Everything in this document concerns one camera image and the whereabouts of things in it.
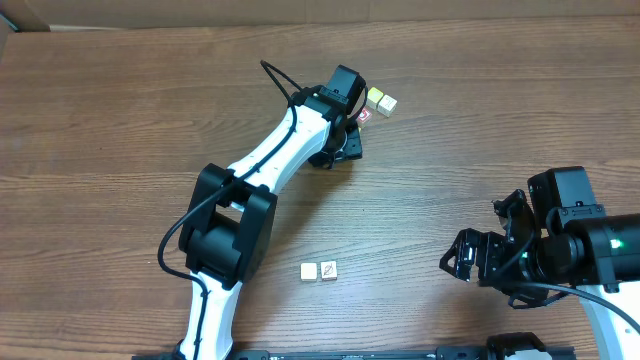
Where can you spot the plain wooden block far right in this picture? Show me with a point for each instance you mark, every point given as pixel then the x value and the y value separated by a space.
pixel 387 105

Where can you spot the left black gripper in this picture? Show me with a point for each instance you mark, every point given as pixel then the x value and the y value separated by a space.
pixel 351 142

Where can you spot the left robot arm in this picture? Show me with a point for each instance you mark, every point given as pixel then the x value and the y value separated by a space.
pixel 226 230

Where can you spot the leaf picture wooden block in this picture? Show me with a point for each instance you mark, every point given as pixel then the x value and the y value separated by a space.
pixel 328 270

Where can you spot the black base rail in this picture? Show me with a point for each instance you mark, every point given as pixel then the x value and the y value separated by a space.
pixel 520 345

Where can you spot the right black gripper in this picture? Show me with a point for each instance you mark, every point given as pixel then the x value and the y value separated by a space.
pixel 493 253

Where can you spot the yellow S block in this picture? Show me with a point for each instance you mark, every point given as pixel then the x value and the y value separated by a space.
pixel 308 271

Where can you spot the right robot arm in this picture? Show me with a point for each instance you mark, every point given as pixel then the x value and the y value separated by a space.
pixel 557 240

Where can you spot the red O block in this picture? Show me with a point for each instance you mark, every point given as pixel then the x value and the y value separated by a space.
pixel 364 116

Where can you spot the yellow block far right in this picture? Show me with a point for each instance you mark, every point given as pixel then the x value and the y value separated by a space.
pixel 374 96

